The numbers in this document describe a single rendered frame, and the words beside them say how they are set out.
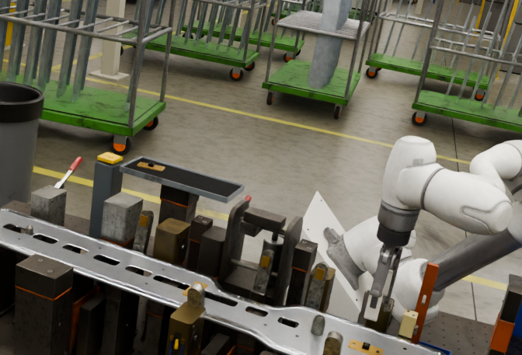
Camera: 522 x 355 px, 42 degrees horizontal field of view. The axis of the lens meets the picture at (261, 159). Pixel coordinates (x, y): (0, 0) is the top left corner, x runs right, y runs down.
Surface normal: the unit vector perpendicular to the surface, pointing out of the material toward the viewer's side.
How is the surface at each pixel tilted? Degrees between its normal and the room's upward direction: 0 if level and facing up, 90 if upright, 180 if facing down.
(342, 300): 90
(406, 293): 95
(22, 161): 93
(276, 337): 0
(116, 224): 90
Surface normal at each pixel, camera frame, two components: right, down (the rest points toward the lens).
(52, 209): 0.92, 0.26
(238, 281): 0.16, -0.93
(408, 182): -0.64, 0.06
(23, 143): 0.82, 0.35
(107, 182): -0.35, 0.25
